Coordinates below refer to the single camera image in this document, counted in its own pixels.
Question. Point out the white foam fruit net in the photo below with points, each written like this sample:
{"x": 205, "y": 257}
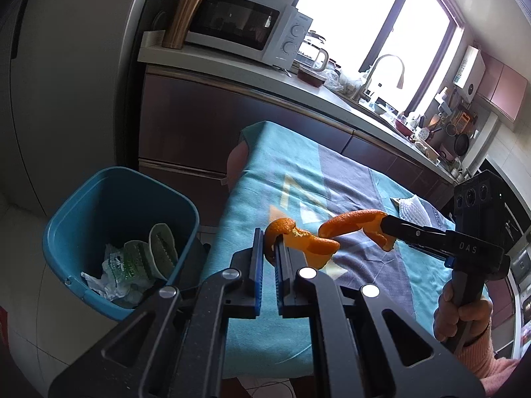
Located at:
{"x": 410, "y": 209}

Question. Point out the pink stool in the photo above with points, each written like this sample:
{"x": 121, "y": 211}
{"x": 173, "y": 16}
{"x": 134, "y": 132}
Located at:
{"x": 236, "y": 157}

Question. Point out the blue trash bin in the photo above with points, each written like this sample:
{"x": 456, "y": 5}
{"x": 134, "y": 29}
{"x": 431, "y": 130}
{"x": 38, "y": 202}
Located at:
{"x": 83, "y": 224}

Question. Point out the white microwave oven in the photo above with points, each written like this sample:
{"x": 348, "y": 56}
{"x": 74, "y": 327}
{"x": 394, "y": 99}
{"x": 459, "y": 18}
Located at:
{"x": 232, "y": 20}

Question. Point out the black built-in oven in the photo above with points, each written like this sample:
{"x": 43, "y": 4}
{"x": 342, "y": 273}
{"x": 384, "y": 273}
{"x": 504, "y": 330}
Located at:
{"x": 516, "y": 257}

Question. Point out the curved kitchen faucet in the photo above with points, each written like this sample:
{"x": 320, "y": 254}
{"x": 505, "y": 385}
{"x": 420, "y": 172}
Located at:
{"x": 400, "y": 79}

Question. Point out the hanging black pan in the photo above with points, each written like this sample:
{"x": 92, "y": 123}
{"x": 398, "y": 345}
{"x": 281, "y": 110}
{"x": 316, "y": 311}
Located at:
{"x": 461, "y": 145}

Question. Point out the glass kettle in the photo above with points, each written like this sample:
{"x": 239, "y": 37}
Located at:
{"x": 313, "y": 52}

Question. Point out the red bowl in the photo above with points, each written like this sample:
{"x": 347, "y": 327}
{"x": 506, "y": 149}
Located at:
{"x": 404, "y": 127}

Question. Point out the dark kitchen counter cabinet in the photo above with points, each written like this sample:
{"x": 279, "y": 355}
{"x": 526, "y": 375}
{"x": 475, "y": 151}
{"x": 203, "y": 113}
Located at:
{"x": 186, "y": 124}

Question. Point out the kitchen window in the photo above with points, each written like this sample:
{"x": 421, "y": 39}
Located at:
{"x": 352, "y": 16}

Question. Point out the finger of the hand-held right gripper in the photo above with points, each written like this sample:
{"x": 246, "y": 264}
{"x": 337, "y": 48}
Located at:
{"x": 415, "y": 229}
{"x": 427, "y": 246}

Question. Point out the dark red container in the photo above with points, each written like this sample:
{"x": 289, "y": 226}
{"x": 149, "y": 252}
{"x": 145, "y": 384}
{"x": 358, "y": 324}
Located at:
{"x": 311, "y": 76}

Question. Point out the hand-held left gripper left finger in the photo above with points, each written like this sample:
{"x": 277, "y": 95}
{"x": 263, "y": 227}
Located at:
{"x": 258, "y": 273}

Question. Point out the white water heater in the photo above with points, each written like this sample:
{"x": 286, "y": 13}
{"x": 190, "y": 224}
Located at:
{"x": 471, "y": 70}

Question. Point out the white tissue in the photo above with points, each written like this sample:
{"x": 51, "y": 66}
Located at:
{"x": 99, "y": 284}

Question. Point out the teal and grey cloth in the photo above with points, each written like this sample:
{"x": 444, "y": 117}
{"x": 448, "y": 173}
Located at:
{"x": 290, "y": 166}

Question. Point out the copper tumbler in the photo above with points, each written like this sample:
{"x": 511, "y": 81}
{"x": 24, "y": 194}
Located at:
{"x": 180, "y": 16}

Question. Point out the silver refrigerator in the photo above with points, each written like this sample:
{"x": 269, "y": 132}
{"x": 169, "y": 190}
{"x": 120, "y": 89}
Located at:
{"x": 74, "y": 70}

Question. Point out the person's right forearm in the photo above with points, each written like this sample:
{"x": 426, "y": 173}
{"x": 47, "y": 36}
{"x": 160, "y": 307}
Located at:
{"x": 489, "y": 365}

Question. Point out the pink wall cabinet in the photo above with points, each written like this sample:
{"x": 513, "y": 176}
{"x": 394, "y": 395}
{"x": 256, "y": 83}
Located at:
{"x": 504, "y": 87}

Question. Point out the person's right hand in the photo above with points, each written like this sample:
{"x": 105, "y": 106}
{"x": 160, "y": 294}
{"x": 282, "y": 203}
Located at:
{"x": 446, "y": 319}

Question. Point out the orange peel piece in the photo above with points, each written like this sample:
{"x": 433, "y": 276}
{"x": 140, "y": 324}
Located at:
{"x": 307, "y": 246}
{"x": 352, "y": 220}

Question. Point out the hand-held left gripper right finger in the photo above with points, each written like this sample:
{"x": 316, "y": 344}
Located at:
{"x": 280, "y": 282}

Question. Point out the dotted paper cup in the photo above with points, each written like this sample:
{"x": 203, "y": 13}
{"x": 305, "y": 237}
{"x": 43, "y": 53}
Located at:
{"x": 164, "y": 248}

